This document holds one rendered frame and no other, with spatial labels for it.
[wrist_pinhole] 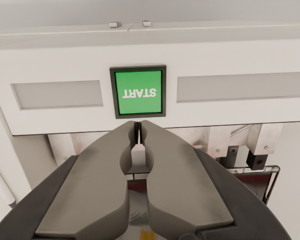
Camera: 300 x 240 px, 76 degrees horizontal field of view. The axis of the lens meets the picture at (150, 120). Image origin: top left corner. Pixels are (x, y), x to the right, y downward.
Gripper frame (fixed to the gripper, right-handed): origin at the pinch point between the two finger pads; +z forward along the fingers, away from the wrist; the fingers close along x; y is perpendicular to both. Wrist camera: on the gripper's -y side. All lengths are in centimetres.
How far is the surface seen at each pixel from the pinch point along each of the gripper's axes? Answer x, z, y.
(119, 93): -2.0, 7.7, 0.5
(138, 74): 0.0, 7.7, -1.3
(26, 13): -57, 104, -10
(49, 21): -47, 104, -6
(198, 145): 9.9, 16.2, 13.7
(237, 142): 16.8, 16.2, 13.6
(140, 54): 0.3, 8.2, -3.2
